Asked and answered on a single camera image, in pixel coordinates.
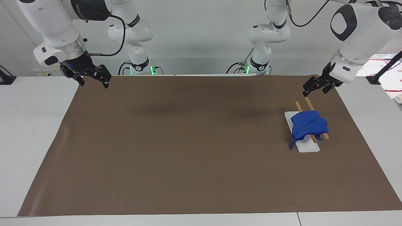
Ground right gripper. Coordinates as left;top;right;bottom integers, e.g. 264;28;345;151
60;53;112;89

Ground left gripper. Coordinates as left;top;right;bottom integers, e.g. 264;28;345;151
302;62;344;97

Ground blue towel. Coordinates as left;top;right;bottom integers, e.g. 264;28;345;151
289;110;329;151

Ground wooden rod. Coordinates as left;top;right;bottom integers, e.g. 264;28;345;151
295;100;318;143
305;97;330;140

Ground white rack base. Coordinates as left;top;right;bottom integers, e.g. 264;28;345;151
284;110;320;153

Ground black stand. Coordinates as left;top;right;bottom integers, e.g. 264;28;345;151
0;65;17;85
366;50;402;85

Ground white printed papers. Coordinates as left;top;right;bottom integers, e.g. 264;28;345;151
356;53;402;104

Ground black cable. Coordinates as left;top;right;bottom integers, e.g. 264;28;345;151
85;13;127;57
225;47;255;75
118;61;131;76
287;0;331;28

